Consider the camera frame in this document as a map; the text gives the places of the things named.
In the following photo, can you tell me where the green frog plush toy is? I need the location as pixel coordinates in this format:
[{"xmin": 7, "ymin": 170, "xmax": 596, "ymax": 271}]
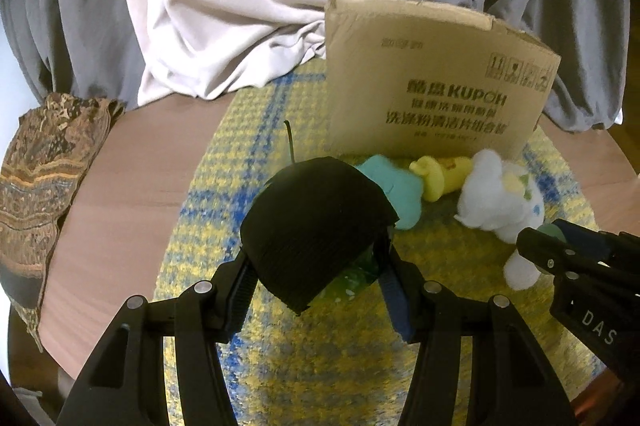
[{"xmin": 320, "ymin": 250, "xmax": 380, "ymax": 302}]

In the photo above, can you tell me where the white dog plush toy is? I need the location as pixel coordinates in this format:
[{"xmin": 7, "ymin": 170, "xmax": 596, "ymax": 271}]
[{"xmin": 453, "ymin": 147, "xmax": 548, "ymax": 292}]

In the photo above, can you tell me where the brown patterned cloth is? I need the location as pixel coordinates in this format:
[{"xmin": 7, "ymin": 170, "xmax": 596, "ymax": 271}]
[{"xmin": 1, "ymin": 94, "xmax": 125, "ymax": 345}]

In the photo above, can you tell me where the brown cardboard box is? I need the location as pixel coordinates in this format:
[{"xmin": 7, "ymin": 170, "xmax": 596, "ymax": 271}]
[{"xmin": 326, "ymin": 0, "xmax": 561, "ymax": 160}]

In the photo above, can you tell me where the yellow cup plush toy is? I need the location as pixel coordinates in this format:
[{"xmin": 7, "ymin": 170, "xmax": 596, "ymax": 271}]
[{"xmin": 409, "ymin": 156, "xmax": 473, "ymax": 202}]

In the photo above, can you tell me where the teal star plush toy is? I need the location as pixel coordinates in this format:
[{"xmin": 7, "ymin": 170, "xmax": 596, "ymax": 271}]
[{"xmin": 356, "ymin": 155, "xmax": 423, "ymax": 230}]

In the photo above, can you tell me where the black round plush toy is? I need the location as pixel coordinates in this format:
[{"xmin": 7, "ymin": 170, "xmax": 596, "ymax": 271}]
[{"xmin": 240, "ymin": 122, "xmax": 398, "ymax": 316}]

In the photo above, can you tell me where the yellow blue plaid mat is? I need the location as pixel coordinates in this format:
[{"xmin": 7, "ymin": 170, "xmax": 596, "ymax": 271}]
[{"xmin": 154, "ymin": 59, "xmax": 602, "ymax": 425}]

